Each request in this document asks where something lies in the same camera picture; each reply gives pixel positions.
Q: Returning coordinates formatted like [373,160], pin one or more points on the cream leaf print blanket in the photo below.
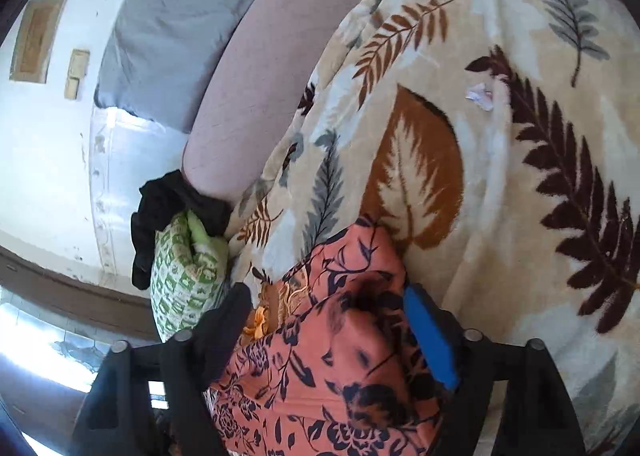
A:
[500,186]

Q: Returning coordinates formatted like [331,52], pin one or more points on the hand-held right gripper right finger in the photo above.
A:
[430,336]

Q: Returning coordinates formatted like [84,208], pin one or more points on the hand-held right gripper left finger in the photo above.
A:
[226,322]

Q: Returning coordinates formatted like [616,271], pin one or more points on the orange floral print garment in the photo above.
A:
[325,386]

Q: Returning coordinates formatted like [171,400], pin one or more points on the beige wall switch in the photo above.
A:
[77,74]

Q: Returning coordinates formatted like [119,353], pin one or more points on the green patterned pillow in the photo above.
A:
[180,281]

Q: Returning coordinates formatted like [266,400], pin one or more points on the framed wall picture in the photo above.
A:
[37,39]

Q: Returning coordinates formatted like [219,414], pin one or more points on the black cloth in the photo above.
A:
[160,206]

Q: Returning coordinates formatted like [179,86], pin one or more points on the grey pillow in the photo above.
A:
[175,26]

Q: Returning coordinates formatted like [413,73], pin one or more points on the brown wooden window frame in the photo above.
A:
[75,293]

